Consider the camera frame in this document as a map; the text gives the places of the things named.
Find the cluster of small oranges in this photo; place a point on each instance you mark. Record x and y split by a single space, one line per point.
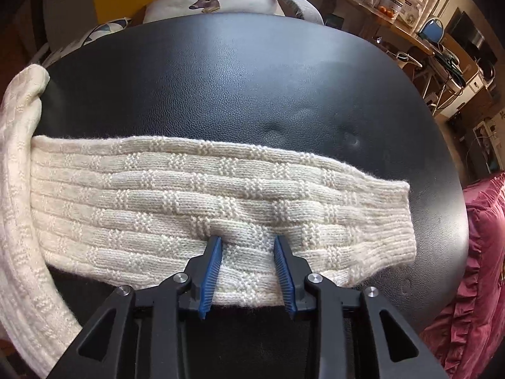
386 11

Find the pink ruffled blanket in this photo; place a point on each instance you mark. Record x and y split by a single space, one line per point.
473 284

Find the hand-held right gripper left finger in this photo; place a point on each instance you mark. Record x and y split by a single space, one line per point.
213 276

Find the geometric print cushion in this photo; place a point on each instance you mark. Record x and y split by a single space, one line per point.
102 27

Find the wooden side desk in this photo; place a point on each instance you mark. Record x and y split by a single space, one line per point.
374 19

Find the deer print cushion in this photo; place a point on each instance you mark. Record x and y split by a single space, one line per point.
236 4

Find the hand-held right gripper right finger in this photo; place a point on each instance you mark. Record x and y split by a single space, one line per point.
285 280

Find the white printed box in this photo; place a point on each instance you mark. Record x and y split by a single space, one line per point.
410 12

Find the blue chair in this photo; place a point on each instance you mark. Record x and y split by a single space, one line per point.
432 29

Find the cream knit sweater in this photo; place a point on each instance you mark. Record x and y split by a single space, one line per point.
158 197

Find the black monitor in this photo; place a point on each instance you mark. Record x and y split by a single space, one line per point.
467 27

